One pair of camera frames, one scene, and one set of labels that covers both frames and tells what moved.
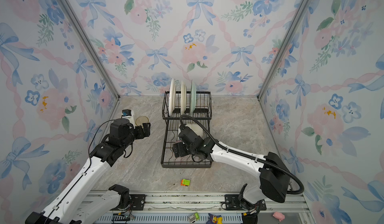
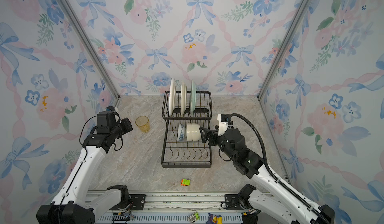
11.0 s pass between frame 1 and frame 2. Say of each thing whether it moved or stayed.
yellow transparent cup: stayed
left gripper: moved
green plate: stayed
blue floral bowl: stayed
